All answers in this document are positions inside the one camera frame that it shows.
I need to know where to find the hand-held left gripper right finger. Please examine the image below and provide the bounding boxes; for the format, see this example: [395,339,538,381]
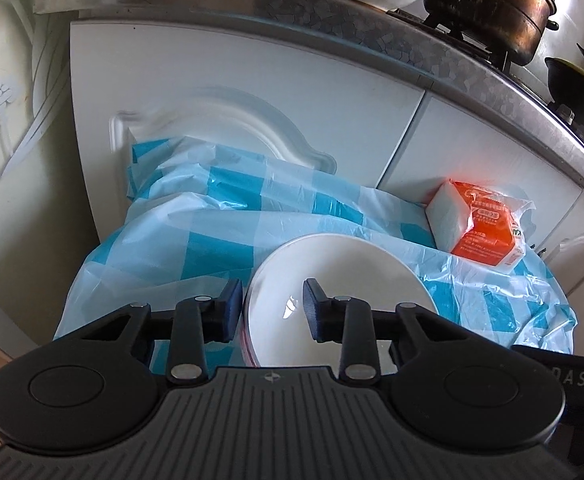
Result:
[302,277,473,386]

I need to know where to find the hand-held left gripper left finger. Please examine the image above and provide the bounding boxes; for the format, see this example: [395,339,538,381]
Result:
[79,278,245,386]

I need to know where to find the pink patterned white bowl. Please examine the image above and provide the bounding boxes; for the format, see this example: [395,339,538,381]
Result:
[243,232,441,368]

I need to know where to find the blue checkered plastic tablecloth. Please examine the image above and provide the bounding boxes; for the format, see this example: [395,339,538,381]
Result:
[54,135,580,376]

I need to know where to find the orange tissue packet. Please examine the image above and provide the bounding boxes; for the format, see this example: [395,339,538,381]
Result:
[424,177,538,276]

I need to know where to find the white frosted glass door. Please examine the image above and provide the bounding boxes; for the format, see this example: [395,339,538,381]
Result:
[0,0,103,351]

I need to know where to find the black gas stove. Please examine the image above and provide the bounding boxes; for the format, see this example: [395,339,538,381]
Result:
[387,7,584,156]

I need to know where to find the grey stone countertop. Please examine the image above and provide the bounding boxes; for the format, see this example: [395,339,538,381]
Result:
[32,0,584,196]

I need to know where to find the black wok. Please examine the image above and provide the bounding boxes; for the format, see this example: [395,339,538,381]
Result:
[544,42,584,111]

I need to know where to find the steel stock pot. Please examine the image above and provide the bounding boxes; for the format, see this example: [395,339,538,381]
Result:
[423,0,560,67]

